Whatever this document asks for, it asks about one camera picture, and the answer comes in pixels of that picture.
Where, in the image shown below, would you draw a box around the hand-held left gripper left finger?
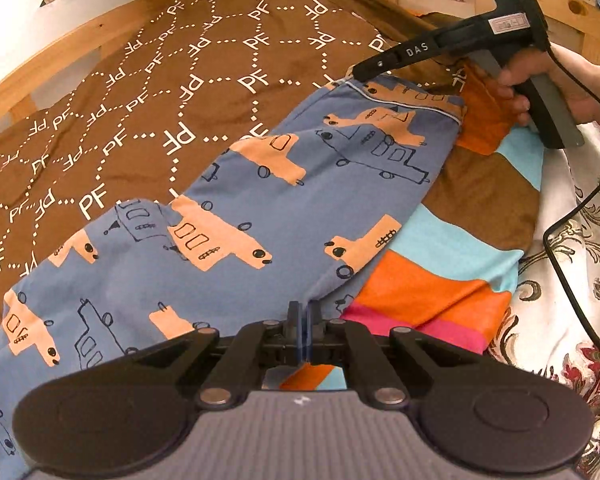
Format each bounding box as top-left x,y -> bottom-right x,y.
122,301 -> 304,409

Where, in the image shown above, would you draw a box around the brown striped printed blanket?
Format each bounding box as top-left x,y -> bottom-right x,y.
0,0 -> 548,393

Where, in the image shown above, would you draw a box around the wooden bed frame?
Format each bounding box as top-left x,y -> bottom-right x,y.
0,0 -> 600,126

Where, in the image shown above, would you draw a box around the blue car print pants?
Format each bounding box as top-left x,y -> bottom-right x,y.
0,76 -> 469,467

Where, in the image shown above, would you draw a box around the black cable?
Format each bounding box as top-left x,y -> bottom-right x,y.
542,51 -> 600,368

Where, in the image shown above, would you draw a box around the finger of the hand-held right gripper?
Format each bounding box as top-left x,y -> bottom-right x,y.
351,16 -> 481,82

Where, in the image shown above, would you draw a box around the person's right hand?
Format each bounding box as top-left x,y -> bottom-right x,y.
496,44 -> 600,127

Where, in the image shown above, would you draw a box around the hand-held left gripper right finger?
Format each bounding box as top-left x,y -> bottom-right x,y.
304,301 -> 482,407

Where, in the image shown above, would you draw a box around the white floral bedsheet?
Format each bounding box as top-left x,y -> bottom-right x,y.
484,120 -> 600,480

